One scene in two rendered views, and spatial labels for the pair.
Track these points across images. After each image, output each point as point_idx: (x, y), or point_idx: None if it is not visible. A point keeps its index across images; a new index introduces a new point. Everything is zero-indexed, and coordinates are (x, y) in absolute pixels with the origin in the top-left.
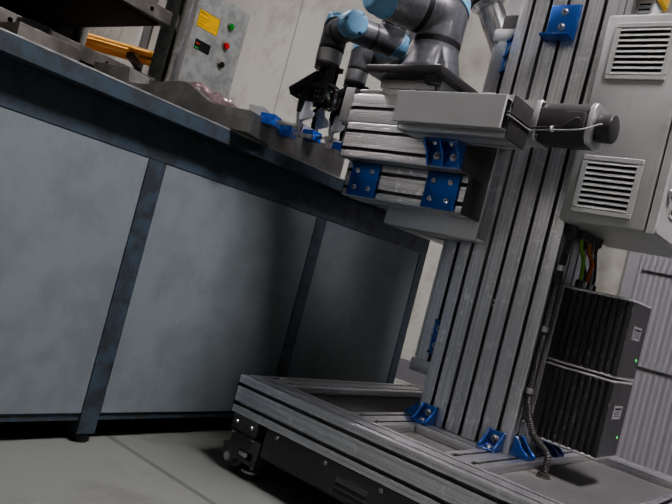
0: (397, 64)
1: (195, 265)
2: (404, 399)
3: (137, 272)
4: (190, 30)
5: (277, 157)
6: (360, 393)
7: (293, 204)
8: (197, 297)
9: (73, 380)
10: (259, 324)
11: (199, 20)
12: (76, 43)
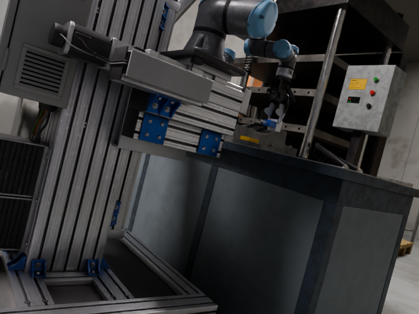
0: (272, 50)
1: (158, 186)
2: (156, 278)
3: (142, 186)
4: (318, 94)
5: None
6: (138, 255)
7: (197, 157)
8: (157, 201)
9: (125, 222)
10: (179, 223)
11: (350, 85)
12: None
